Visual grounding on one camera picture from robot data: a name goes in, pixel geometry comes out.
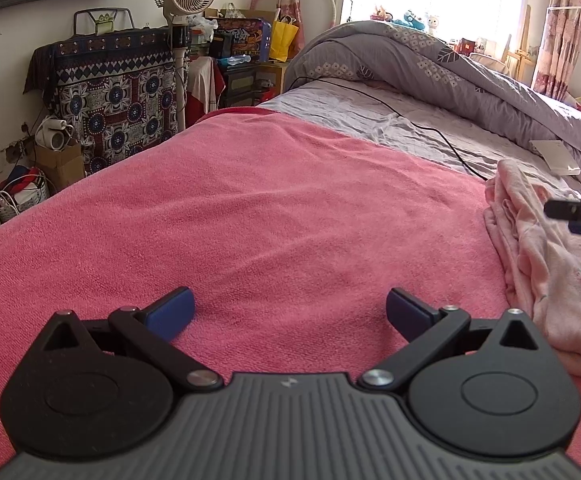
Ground metal wire rack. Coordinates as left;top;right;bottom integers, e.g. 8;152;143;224
73;7;135;37

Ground white basket with cables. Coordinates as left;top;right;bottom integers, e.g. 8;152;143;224
0;180;51;224

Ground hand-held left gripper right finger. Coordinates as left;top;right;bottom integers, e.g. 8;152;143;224
357;287;539;394

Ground yellow bag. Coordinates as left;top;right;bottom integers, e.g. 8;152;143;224
269;15;299;63

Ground white plastic bag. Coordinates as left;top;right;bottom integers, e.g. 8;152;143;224
189;14;218;36

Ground black storage drawers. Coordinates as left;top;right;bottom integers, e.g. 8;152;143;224
220;62;288;108

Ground red cloth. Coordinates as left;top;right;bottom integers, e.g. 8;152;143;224
186;56;227;117

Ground white flat box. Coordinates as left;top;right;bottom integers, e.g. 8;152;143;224
529;139;581;177

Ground patterned furniture cover cloth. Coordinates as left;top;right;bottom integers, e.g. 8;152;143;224
24;27;181;176

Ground wooden easel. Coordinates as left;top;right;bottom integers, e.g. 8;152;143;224
500;4;538;83

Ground pink pajama pants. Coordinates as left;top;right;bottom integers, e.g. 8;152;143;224
484;159;581;341

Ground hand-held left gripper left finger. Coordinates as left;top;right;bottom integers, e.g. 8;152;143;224
40;286;224;394

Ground hanging pink curtain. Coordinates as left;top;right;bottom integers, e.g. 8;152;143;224
531;0;581;103

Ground grey bed sheet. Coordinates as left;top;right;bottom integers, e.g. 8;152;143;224
258;76;581;201

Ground colourful printed box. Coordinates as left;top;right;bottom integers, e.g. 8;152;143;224
213;17;272;63

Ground cardboard box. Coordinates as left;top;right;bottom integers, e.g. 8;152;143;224
34;141;87;195

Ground purple floral duvet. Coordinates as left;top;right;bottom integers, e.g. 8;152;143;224
283;20;581;193

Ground black cable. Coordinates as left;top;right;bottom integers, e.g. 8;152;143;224
285;76;488;181

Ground white small appliance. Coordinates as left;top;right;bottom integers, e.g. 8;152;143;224
35;116;76;152

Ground pink hula hoop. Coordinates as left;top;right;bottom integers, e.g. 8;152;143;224
250;0;338;28

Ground pink terry blanket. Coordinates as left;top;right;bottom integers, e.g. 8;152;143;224
0;106;581;480

